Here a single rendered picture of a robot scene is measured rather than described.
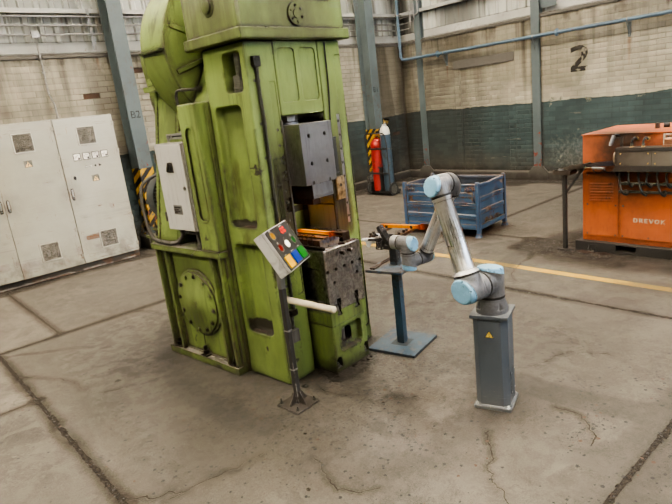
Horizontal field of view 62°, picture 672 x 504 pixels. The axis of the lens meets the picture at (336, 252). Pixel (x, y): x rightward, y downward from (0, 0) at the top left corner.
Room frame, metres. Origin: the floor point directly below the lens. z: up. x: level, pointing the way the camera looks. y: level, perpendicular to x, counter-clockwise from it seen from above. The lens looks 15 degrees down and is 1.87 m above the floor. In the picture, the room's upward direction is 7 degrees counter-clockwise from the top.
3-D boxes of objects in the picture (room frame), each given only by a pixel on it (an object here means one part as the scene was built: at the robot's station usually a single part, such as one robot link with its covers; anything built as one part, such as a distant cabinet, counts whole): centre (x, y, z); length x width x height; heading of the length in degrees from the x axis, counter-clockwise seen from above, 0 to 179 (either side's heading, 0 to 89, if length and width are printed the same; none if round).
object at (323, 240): (3.92, 0.19, 0.96); 0.42 x 0.20 x 0.09; 46
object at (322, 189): (3.92, 0.19, 1.32); 0.42 x 0.20 x 0.10; 46
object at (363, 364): (3.74, 0.00, 0.01); 0.58 x 0.39 x 0.01; 136
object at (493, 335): (3.06, -0.87, 0.30); 0.22 x 0.22 x 0.60; 60
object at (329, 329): (3.96, 0.16, 0.23); 0.55 x 0.37 x 0.47; 46
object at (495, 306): (3.06, -0.87, 0.65); 0.19 x 0.19 x 0.10
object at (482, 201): (7.58, -1.70, 0.36); 1.20 x 0.80 x 0.72; 46
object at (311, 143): (3.95, 0.16, 1.56); 0.42 x 0.39 x 0.40; 46
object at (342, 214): (4.30, 0.03, 1.15); 0.44 x 0.26 x 2.30; 46
